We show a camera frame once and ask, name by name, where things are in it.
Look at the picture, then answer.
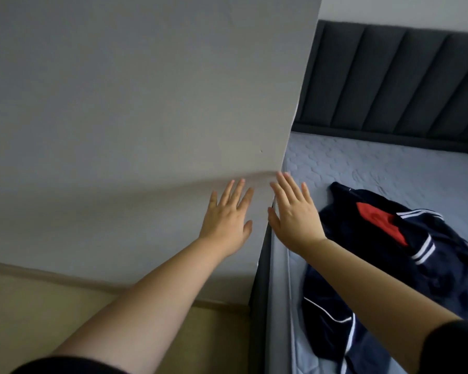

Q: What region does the person's left hand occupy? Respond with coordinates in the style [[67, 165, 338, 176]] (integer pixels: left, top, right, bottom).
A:
[[198, 178, 255, 258]]

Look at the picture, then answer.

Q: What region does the person's right hand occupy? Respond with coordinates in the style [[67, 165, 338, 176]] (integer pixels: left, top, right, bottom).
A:
[[267, 171, 328, 256]]

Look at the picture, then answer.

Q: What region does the red and navy sports jacket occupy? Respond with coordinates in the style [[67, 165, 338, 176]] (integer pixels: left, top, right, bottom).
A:
[[300, 181, 468, 374]]

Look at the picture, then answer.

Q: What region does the grey quilted bed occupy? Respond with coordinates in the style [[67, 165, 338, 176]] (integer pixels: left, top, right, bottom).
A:
[[248, 132, 468, 374]]

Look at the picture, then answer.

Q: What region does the person's right forearm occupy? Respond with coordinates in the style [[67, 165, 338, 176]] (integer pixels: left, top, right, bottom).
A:
[[303, 237, 463, 374]]

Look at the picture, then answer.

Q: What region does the person's left forearm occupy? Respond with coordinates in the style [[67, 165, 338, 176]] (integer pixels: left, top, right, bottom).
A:
[[53, 237, 231, 374]]

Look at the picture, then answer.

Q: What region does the dark grey upholstered headboard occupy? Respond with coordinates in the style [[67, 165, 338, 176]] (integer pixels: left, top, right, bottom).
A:
[[292, 19, 468, 155]]

